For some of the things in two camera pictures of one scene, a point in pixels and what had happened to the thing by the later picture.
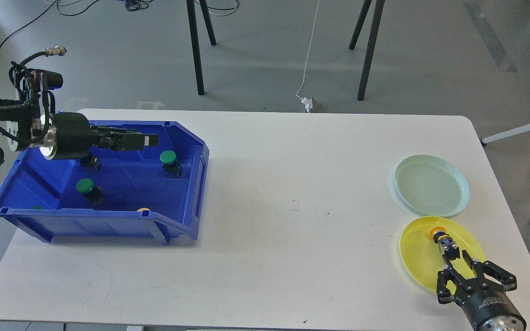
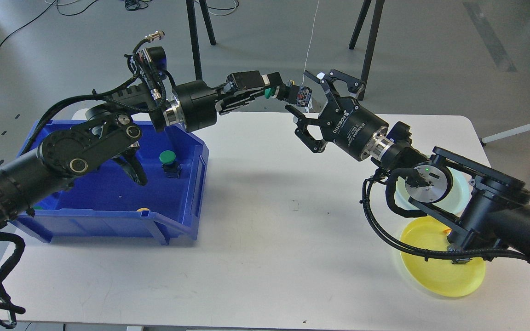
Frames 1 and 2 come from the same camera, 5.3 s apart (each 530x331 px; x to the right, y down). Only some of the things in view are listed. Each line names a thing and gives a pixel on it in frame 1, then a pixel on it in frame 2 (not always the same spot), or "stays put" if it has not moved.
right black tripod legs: [376, 21] stays put
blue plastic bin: [155, 191] stays put
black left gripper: [72, 136] to [194, 105]
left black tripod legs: [194, 38] stays put
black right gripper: [488, 309] to [344, 122]
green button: [93, 193] to [268, 92]
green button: [172, 168] stays put
